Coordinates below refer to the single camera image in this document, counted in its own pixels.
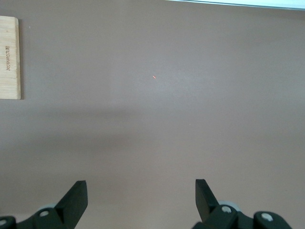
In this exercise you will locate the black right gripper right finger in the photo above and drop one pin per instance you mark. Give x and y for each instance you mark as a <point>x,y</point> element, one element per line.
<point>209,207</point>

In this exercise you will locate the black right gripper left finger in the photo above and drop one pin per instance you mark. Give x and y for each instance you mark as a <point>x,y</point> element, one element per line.
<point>69,207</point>

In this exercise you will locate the brown table mat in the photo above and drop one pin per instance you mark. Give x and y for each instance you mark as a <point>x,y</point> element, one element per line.
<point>143,119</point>

